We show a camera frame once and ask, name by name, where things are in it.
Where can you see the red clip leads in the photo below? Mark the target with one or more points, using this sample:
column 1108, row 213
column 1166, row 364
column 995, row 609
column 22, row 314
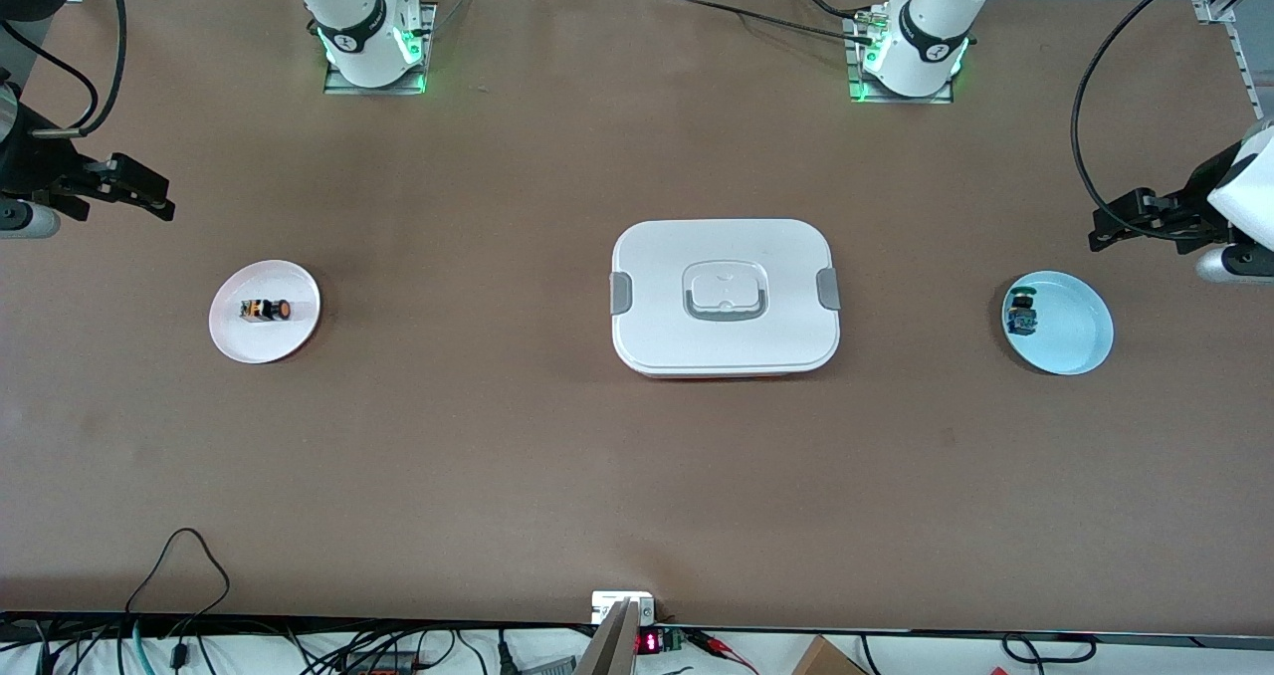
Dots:
column 722, row 647

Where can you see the red digit display module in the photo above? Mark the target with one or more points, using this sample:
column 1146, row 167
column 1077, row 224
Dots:
column 652, row 642

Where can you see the small metal bracket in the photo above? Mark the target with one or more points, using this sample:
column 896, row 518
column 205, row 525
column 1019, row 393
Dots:
column 622, row 600

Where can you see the grey aluminium profile post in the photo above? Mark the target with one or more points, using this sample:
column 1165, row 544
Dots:
column 609, row 645

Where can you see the aluminium frame rail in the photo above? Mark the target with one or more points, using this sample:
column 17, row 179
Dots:
column 1239, row 53

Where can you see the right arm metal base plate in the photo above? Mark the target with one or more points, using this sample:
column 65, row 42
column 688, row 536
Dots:
column 429, row 58

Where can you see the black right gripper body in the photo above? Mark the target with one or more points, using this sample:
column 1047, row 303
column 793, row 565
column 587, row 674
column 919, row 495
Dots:
column 30, row 165

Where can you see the white lunch box grey clips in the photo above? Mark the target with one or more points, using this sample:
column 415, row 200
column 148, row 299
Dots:
column 727, row 337

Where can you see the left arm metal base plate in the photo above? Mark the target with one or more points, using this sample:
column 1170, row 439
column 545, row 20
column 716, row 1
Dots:
column 853, row 68

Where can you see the brown cardboard box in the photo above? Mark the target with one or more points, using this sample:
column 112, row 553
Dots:
column 826, row 660

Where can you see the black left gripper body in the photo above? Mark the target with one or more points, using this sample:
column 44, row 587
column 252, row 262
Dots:
column 1205, row 194

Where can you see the pink round plate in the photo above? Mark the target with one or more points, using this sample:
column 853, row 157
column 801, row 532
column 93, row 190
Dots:
column 264, row 341

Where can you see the orange push button switch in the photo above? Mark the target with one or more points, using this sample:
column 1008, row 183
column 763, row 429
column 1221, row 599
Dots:
column 267, row 310

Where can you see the light blue round plate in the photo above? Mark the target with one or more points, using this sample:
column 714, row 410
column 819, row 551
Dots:
column 1070, row 332

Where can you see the green push button switch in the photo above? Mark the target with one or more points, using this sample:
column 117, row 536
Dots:
column 1021, row 312

